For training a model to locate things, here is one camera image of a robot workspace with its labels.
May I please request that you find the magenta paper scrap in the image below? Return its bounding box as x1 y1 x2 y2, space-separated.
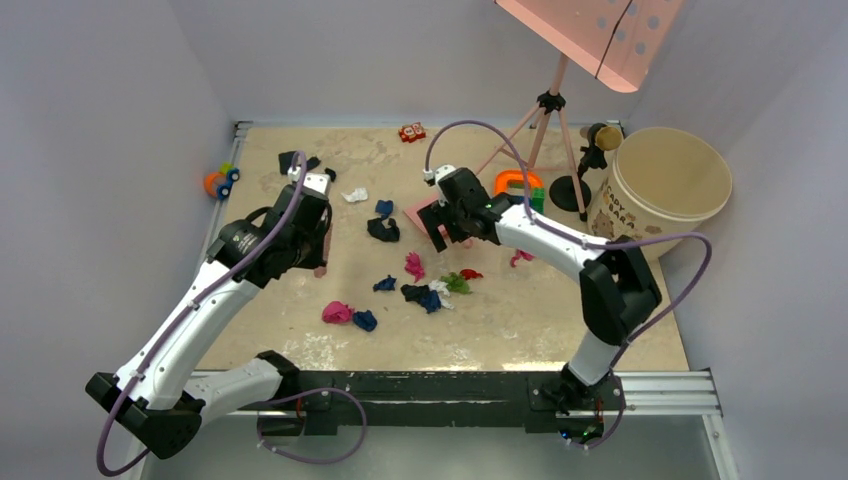
404 252 426 283

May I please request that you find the pink dustpan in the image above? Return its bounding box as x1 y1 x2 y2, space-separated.
403 194 474 250

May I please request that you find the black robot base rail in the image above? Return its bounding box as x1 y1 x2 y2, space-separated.
250 371 624 440

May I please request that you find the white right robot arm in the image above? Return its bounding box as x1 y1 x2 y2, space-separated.
417 165 662 407

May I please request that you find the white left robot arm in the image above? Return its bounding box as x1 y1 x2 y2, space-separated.
85 173 332 459

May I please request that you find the green duplo block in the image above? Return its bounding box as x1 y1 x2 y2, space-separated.
529 187 546 214

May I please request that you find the green paper scrap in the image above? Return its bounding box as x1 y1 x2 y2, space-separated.
439 272 472 295

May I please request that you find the orange plastic ring toy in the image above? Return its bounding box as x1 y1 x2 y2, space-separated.
493 169 545 199

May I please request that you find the round magenta paper ball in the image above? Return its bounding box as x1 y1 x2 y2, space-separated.
321 301 355 325

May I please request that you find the pink hand brush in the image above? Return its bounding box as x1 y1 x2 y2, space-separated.
313 222 333 279

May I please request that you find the pink paper scrap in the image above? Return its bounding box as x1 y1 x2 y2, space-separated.
509 249 535 268

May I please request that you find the red paper scrap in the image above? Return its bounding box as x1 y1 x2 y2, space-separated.
459 268 484 280

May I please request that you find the pink music stand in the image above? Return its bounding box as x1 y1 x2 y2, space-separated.
496 0 684 222

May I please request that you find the white paper scrap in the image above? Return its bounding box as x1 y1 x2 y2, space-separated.
341 187 369 204

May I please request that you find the cream cartoon bucket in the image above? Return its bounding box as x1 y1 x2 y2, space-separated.
587 127 732 240

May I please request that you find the small blue paper scrap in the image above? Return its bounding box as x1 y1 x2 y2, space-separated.
372 275 397 292

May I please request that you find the dark blue paper scrap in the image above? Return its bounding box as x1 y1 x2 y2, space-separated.
351 310 378 332

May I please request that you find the orange toy car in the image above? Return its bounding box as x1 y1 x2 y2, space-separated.
203 163 241 201

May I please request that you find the black microphone stand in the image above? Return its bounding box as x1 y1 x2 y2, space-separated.
549 123 624 212

